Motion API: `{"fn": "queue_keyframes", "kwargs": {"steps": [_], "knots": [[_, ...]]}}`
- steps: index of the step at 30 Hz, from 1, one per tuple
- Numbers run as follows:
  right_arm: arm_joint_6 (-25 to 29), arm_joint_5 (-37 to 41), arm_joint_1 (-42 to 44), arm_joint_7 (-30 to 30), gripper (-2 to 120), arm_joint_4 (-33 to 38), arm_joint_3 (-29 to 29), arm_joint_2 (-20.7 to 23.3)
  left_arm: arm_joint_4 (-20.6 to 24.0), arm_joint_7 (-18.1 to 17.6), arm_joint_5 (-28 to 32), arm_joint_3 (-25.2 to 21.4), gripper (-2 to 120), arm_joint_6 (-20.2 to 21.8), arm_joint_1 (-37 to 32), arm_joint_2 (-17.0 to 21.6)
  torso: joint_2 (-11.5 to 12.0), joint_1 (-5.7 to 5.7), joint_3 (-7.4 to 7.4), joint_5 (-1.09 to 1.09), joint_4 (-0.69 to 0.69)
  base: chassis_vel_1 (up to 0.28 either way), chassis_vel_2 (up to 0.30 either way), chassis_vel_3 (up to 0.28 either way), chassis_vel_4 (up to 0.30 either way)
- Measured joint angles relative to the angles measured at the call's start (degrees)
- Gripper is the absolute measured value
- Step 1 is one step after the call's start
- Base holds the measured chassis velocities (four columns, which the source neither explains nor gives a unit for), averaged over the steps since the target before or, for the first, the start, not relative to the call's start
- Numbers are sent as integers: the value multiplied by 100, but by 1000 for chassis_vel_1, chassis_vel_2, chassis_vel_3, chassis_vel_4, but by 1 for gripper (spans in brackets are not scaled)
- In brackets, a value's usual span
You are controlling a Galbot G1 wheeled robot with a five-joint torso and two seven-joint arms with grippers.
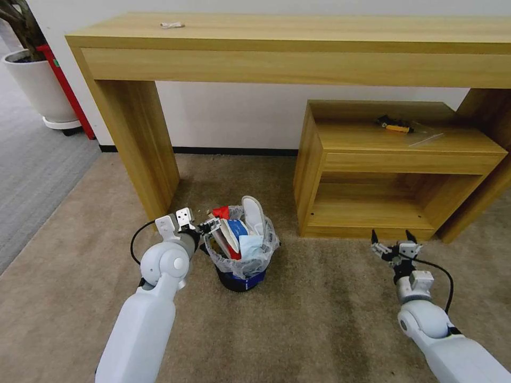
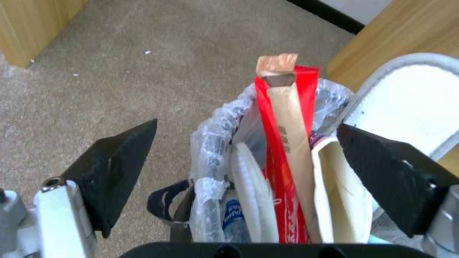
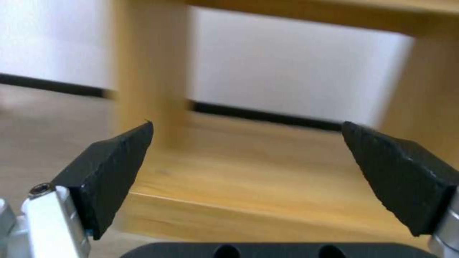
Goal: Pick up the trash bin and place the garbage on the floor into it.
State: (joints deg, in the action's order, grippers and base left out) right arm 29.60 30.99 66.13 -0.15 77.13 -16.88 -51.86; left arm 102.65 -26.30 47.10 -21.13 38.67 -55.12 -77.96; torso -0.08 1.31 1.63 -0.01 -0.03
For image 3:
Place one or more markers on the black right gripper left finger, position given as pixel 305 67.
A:
pixel 104 172

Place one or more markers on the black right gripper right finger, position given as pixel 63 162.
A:
pixel 394 174

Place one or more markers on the light wooden shelf unit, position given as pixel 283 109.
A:
pixel 229 150

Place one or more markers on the black baseboard strip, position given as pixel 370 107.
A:
pixel 251 114

